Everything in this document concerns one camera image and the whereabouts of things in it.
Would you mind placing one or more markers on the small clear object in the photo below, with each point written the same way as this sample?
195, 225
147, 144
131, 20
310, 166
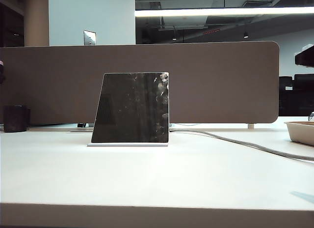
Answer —
311, 116

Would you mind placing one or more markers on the black cylindrical cup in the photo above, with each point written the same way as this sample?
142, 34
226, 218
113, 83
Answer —
16, 120

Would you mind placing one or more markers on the brown desk divider panel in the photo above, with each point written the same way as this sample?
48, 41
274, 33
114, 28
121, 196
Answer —
225, 85

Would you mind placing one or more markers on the beige tray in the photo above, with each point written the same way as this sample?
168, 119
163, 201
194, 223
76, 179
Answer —
301, 134

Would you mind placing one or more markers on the long ceiling light strip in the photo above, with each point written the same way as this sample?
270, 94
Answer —
220, 11

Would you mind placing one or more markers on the black pendant lamp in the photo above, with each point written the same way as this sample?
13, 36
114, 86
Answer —
174, 37
245, 36

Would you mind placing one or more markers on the mirror with white base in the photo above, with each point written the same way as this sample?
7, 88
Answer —
130, 107

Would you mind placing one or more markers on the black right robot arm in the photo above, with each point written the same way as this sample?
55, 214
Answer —
305, 57

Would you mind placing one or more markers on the metal wall plate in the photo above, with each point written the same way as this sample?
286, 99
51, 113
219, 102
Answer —
89, 37

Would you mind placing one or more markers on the red led sign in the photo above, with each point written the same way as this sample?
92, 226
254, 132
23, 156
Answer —
211, 31

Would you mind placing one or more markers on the dark object with pink band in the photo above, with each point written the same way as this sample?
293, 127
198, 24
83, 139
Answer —
2, 73

